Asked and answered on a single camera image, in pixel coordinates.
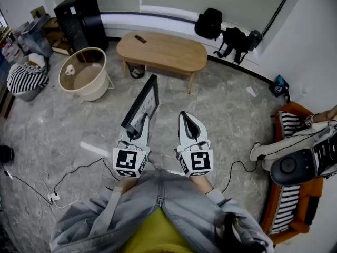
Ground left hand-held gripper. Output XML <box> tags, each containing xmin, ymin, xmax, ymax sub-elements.
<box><xmin>112</xmin><ymin>114</ymin><xmax>152</xmax><ymax>178</ymax></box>

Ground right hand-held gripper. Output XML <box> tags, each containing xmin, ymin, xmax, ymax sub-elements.
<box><xmin>175</xmin><ymin>111</ymin><xmax>214</xmax><ymax>178</ymax></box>

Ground black framed nature picture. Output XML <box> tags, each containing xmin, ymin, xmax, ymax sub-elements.
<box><xmin>120</xmin><ymin>74</ymin><xmax>160</xmax><ymax>142</ymax></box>

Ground person's right forearm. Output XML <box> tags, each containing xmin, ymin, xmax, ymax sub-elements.
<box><xmin>189</xmin><ymin>175</ymin><xmax>215</xmax><ymax>195</ymax></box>

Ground person's left forearm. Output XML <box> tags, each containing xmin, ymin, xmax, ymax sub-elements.
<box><xmin>114</xmin><ymin>177</ymin><xmax>141</xmax><ymax>195</ymax></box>

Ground wooden coffee table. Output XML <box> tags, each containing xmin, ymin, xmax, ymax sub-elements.
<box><xmin>116</xmin><ymin>30</ymin><xmax>209</xmax><ymax>94</ymax></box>

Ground beige round laundry basket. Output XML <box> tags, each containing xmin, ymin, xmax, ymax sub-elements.
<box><xmin>58</xmin><ymin>47</ymin><xmax>115</xmax><ymax>105</ymax></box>

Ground person's grey jacket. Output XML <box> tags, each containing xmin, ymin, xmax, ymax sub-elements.
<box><xmin>49</xmin><ymin>167</ymin><xmax>274</xmax><ymax>253</ymax></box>

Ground striped cushion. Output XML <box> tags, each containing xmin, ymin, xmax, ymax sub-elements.
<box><xmin>277</xmin><ymin>111</ymin><xmax>301</xmax><ymax>140</ymax></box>
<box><xmin>270</xmin><ymin>184</ymin><xmax>301</xmax><ymax>235</ymax></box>

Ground blue box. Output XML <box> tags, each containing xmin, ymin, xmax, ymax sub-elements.
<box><xmin>268</xmin><ymin>74</ymin><xmax>290</xmax><ymax>98</ymax></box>

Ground person's yellow shirt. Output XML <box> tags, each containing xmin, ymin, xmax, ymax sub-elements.
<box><xmin>120</xmin><ymin>207</ymin><xmax>197</xmax><ymax>253</ymax></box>

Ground black rounded device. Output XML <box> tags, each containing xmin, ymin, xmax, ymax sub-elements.
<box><xmin>270</xmin><ymin>148</ymin><xmax>317</xmax><ymax>187</ymax></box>

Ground rounded black backpack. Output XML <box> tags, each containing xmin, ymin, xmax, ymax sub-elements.
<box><xmin>194</xmin><ymin>8</ymin><xmax>223</xmax><ymax>41</ymax></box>

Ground grey water bottle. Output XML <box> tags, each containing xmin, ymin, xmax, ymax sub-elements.
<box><xmin>249</xmin><ymin>30</ymin><xmax>263</xmax><ymax>52</ymax></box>

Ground black white striped cloth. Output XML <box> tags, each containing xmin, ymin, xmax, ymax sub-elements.
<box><xmin>6</xmin><ymin>62</ymin><xmax>50</xmax><ymax>94</ymax></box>

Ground white plush toy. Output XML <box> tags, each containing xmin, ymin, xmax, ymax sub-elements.
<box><xmin>27</xmin><ymin>53</ymin><xmax>47</xmax><ymax>68</ymax></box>

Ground black cabinet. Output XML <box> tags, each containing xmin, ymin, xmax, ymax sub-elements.
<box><xmin>53</xmin><ymin>0</ymin><xmax>110</xmax><ymax>55</ymax></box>

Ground wooden shelf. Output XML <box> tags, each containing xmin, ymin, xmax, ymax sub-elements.
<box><xmin>42</xmin><ymin>17</ymin><xmax>74</xmax><ymax>56</ymax></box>

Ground orange sofa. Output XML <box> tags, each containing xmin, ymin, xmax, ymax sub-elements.
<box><xmin>260</xmin><ymin>101</ymin><xmax>325</xmax><ymax>245</ymax></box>

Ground black white patterned device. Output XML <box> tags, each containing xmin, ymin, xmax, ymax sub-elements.
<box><xmin>312</xmin><ymin>133</ymin><xmax>337</xmax><ymax>179</ymax></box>

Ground dark grey storage bin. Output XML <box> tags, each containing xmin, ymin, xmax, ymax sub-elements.
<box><xmin>21</xmin><ymin>16</ymin><xmax>55</xmax><ymax>59</ymax></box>

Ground shelf of packaged goods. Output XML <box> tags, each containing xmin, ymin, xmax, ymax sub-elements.
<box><xmin>0</xmin><ymin>27</ymin><xmax>24</xmax><ymax>63</ymax></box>

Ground cardboard box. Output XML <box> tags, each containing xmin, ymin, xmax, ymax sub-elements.
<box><xmin>30</xmin><ymin>6</ymin><xmax>48</xmax><ymax>20</ymax></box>

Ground black wire basket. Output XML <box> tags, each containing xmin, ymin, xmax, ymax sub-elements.
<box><xmin>127</xmin><ymin>62</ymin><xmax>146</xmax><ymax>79</ymax></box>

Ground black backpack with straps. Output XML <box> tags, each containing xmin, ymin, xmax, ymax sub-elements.
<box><xmin>213</xmin><ymin>27</ymin><xmax>250</xmax><ymax>65</ymax></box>

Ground white cable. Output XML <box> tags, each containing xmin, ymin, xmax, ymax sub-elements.
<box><xmin>35</xmin><ymin>170</ymin><xmax>80</xmax><ymax>209</ymax></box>

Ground long black cable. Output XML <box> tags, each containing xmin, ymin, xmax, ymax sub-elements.
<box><xmin>0</xmin><ymin>167</ymin><xmax>53</xmax><ymax>204</ymax></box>

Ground black wall cable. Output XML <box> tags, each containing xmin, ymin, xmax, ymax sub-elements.
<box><xmin>261</xmin><ymin>0</ymin><xmax>295</xmax><ymax>37</ymax></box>

